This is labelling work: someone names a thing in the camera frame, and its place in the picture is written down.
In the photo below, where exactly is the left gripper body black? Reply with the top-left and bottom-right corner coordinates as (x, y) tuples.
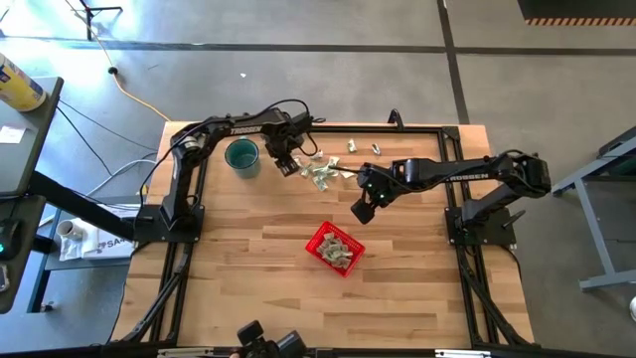
(262, 111), (312, 155)

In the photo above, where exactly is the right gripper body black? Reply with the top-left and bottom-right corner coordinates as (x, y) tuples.
(358, 162), (397, 208)

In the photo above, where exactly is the teal enamel mug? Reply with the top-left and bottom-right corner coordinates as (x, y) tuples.
(224, 137), (262, 180)

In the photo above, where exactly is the red plastic slotted basket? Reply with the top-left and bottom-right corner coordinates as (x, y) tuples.
(304, 220), (367, 278)

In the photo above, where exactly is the black clamp lever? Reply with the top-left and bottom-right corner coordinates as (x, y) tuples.
(500, 208), (527, 231)

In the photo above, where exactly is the white printed bag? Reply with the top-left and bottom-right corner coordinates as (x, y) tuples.
(58, 202), (141, 263)

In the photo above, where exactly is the white cup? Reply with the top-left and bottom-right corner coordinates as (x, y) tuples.
(55, 220), (83, 243)

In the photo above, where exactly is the black tripod stand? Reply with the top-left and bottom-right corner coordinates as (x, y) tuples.
(64, 0), (123, 42)

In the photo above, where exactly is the dark grey desk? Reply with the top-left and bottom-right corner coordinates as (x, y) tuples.
(0, 76), (66, 315)

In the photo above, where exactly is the black mat with hazard stripe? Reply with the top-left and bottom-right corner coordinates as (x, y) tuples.
(516, 0), (636, 27)

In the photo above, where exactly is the yellow wipes canister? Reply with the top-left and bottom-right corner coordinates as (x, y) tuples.
(0, 52), (49, 113)

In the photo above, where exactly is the white paper sheet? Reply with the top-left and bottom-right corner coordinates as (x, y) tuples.
(0, 124), (26, 145)

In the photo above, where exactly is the black computer mouse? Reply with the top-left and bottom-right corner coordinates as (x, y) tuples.
(0, 217), (23, 261)

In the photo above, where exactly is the black aluminium table frame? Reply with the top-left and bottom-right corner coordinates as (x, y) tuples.
(106, 121), (538, 358)

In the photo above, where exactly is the silver frame bracket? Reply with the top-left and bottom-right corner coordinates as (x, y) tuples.
(434, 349), (492, 358)
(157, 347), (215, 358)

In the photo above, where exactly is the yellow extension cable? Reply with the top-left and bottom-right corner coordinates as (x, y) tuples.
(63, 0), (173, 123)

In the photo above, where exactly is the grey metal cart frame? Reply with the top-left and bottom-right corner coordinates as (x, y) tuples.
(548, 126), (636, 292)

